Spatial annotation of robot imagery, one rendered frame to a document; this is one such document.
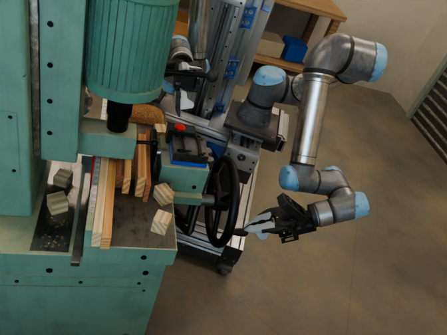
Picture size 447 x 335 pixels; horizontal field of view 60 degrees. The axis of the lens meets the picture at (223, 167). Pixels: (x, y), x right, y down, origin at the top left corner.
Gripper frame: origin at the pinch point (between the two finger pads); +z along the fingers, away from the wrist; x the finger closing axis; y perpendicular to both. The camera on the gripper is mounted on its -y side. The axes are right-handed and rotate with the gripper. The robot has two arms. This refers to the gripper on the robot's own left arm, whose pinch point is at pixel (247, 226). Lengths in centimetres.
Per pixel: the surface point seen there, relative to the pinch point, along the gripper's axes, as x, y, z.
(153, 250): -16.8, -19.1, 22.1
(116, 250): -17.2, -22.5, 29.7
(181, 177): 6.5, -18.8, 14.4
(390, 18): 323, 101, -198
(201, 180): 6.7, -15.9, 9.4
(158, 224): -12.0, -22.1, 19.9
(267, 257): 55, 95, -4
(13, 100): -3, -57, 38
